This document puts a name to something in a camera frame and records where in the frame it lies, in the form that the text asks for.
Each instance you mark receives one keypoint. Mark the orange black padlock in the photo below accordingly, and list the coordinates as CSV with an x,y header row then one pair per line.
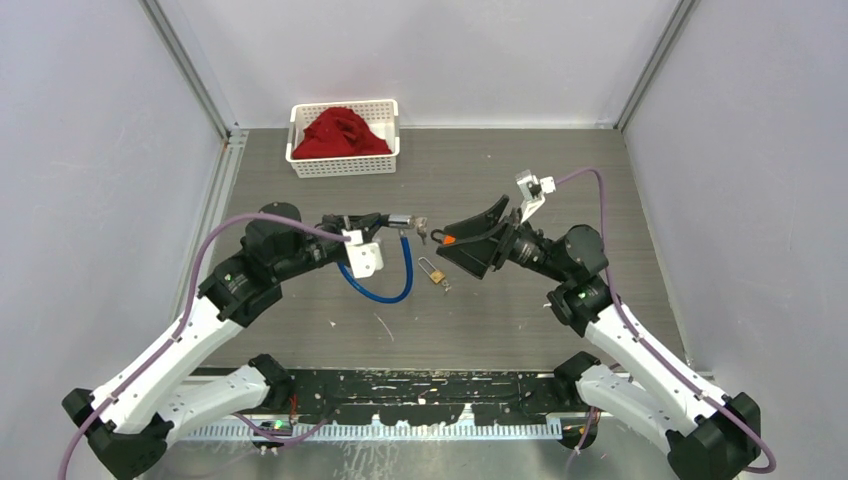
x,y
441,238

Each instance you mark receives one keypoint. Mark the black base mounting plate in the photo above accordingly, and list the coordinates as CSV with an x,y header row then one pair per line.
x,y
425,398

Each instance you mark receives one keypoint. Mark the blue cable lock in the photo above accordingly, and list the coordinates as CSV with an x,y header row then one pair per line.
x,y
394,283

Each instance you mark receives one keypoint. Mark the white perforated plastic basket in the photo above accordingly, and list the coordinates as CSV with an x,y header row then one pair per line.
x,y
381,115

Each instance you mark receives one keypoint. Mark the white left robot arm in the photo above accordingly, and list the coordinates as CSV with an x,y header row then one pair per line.
x,y
131,421

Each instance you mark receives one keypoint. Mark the brass padlock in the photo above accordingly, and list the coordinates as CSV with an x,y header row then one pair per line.
x,y
433,273

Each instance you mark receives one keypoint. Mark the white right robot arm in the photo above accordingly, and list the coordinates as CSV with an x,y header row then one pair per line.
x,y
703,432

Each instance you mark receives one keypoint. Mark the small silver key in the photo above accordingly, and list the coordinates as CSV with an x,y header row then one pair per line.
x,y
420,226

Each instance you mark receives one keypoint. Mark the red cloth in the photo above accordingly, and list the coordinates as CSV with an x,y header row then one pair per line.
x,y
339,132

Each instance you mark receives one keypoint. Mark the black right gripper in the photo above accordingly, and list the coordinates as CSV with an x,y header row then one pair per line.
x,y
476,256

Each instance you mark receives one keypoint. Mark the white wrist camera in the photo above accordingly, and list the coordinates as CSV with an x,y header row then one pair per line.
x,y
534,191
364,256

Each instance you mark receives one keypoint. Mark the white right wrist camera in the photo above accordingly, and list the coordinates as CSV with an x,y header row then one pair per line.
x,y
534,191

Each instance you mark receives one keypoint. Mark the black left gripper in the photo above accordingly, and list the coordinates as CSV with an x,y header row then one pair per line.
x,y
340,223

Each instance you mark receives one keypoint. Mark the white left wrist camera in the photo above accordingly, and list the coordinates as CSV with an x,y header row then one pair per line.
x,y
364,256

